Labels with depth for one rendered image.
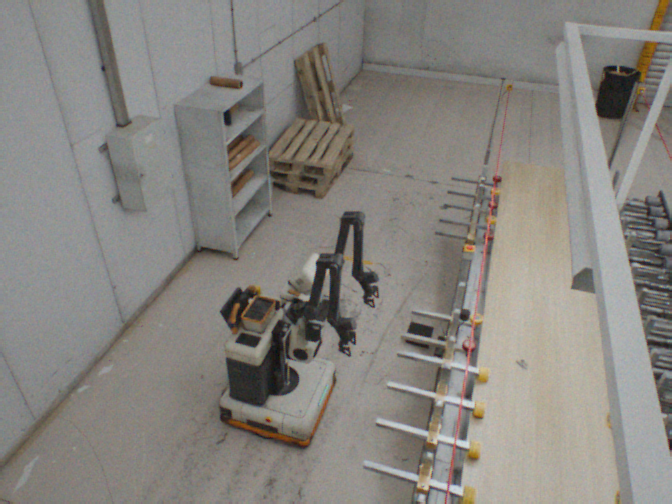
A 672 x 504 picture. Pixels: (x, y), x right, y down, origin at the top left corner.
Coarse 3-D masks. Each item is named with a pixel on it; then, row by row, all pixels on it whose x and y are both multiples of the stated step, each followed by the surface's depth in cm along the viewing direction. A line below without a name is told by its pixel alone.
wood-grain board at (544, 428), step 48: (528, 192) 476; (528, 240) 415; (528, 288) 368; (480, 336) 332; (528, 336) 330; (576, 336) 331; (480, 384) 299; (528, 384) 299; (576, 384) 300; (480, 432) 273; (528, 432) 274; (576, 432) 275; (480, 480) 252; (528, 480) 253; (576, 480) 253
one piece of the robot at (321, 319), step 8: (328, 296) 334; (328, 304) 329; (320, 312) 323; (304, 320) 321; (312, 320) 317; (320, 320) 317; (312, 328) 317; (320, 328) 315; (312, 336) 321; (320, 336) 319
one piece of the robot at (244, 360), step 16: (256, 288) 358; (240, 304) 334; (272, 320) 349; (240, 336) 337; (256, 336) 337; (272, 336) 343; (240, 352) 329; (256, 352) 327; (272, 352) 350; (240, 368) 338; (256, 368) 334; (272, 368) 357; (288, 368) 373; (240, 384) 348; (256, 384) 343; (272, 384) 364; (288, 384) 375; (256, 400) 353
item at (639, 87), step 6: (636, 84) 449; (642, 84) 448; (636, 90) 452; (642, 90) 448; (630, 96) 458; (636, 96) 454; (630, 102) 458; (630, 108) 461; (624, 114) 467; (624, 120) 468; (624, 126) 470; (618, 132) 475; (618, 138) 478; (618, 144) 480; (612, 150) 485; (612, 156) 489; (612, 162) 491
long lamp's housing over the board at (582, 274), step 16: (560, 48) 321; (560, 64) 297; (560, 80) 277; (560, 96) 260; (576, 144) 207; (576, 160) 195; (576, 176) 185; (576, 192) 177; (576, 208) 170; (576, 224) 163; (576, 240) 157; (576, 256) 151; (576, 272) 146; (592, 272) 143; (576, 288) 147; (592, 288) 146
